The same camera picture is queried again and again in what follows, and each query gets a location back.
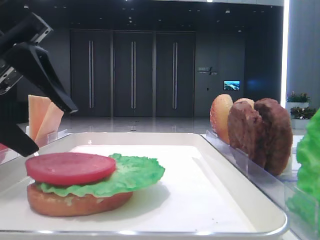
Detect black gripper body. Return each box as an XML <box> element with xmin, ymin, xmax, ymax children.
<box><xmin>0</xmin><ymin>13</ymin><xmax>52</xmax><ymax>95</ymax></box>

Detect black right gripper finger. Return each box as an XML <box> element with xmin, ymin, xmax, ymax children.
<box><xmin>0</xmin><ymin>101</ymin><xmax>39</xmax><ymax>157</ymax></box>

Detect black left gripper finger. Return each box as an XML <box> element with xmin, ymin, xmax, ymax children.
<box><xmin>4</xmin><ymin>42</ymin><xmax>78</xmax><ymax>113</ymax></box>

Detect red tomato slice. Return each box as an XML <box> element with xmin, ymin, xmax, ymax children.
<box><xmin>25</xmin><ymin>152</ymin><xmax>116</xmax><ymax>186</ymax></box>

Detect green lettuce leaf on bun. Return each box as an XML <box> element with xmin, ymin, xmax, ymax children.
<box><xmin>35</xmin><ymin>153</ymin><xmax>165</xmax><ymax>198</ymax></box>

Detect left brown meat patty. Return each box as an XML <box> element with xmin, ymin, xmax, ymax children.
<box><xmin>227</xmin><ymin>100</ymin><xmax>267</xmax><ymax>168</ymax></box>

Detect brown meat patty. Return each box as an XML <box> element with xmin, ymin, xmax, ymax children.
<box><xmin>254</xmin><ymin>98</ymin><xmax>293</xmax><ymax>176</ymax></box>
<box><xmin>227</xmin><ymin>100</ymin><xmax>267</xmax><ymax>168</ymax></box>

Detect right brown meat patty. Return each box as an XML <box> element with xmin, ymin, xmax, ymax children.
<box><xmin>254</xmin><ymin>98</ymin><xmax>293</xmax><ymax>176</ymax></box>

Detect standing green lettuce leaf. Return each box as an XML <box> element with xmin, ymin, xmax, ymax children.
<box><xmin>286</xmin><ymin>111</ymin><xmax>320</xmax><ymax>227</ymax></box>

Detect bottom bun in tray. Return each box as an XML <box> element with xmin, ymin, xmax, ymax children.
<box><xmin>27</xmin><ymin>183</ymin><xmax>133</xmax><ymax>217</ymax></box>

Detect dark triple door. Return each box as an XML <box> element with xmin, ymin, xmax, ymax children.
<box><xmin>70</xmin><ymin>30</ymin><xmax>195</xmax><ymax>117</ymax></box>

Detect left sesame bun half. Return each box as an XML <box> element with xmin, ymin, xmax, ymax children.
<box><xmin>209</xmin><ymin>94</ymin><xmax>233</xmax><ymax>144</ymax></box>

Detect white rectangular metal tray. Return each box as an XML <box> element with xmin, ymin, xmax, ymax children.
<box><xmin>0</xmin><ymin>132</ymin><xmax>289</xmax><ymax>240</ymax></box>

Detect potted plants in white planter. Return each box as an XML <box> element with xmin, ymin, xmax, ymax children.
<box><xmin>285</xmin><ymin>91</ymin><xmax>317</xmax><ymax>130</ymax></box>

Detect small wall screen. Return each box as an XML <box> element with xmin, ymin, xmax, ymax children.
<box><xmin>223</xmin><ymin>80</ymin><xmax>240</xmax><ymax>91</ymax></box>

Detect right long clear acrylic rail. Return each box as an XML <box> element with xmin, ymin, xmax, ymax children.
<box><xmin>202</xmin><ymin>130</ymin><xmax>320</xmax><ymax>240</ymax></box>

